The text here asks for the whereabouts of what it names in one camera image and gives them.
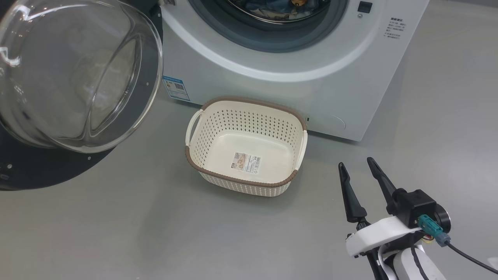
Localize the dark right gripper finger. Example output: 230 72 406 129
338 162 368 224
366 157 398 215

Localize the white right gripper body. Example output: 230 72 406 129
345 216 423 259

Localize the blue cartoon garment white lining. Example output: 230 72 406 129
243 0 331 16

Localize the washing machine glass door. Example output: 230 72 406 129
0 0 164 191

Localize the white front-load washing machine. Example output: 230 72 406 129
160 0 430 142

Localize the round drain filter cover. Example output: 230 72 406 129
307 114 346 137

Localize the paper product sticker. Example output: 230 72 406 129
233 152 262 173

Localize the cream perforated basket brown rim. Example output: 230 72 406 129
185 96 309 197

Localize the small printed text label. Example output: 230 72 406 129
385 17 407 42

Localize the blue energy label sticker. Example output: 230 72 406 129
163 75 191 102

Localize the stainless steel perforated drum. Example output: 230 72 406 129
226 0 332 25

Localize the black cable with teal plug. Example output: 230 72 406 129
418 214 498 275

